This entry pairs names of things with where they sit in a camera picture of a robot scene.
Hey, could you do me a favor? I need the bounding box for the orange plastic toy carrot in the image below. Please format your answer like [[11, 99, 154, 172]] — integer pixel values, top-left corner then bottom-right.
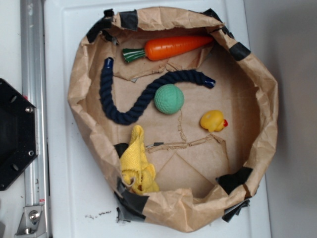
[[122, 36, 213, 62]]

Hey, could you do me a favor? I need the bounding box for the metal corner bracket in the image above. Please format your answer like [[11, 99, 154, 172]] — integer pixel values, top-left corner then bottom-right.
[[14, 205, 49, 238]]

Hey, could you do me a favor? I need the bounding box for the yellow knitted cloth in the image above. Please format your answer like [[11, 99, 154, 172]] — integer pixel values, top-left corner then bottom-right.
[[120, 125, 159, 195]]

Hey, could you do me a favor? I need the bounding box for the dark blue twisted rope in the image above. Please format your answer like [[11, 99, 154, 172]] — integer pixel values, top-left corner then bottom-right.
[[99, 57, 216, 125]]

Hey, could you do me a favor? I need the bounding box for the aluminium extrusion rail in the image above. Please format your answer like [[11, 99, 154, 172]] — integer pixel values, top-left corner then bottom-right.
[[20, 0, 50, 206]]

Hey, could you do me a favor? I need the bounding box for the yellow rubber duck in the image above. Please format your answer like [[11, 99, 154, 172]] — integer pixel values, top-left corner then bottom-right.
[[200, 110, 228, 132]]

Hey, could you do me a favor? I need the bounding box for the brown paper bag bin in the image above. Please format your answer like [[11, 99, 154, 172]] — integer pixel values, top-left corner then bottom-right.
[[68, 6, 278, 233]]

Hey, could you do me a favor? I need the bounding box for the green dimpled rubber ball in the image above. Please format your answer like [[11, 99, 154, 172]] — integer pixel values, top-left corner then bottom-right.
[[154, 84, 184, 115]]

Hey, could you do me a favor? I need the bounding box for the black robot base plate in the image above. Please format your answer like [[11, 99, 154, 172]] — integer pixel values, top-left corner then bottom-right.
[[0, 79, 37, 191]]

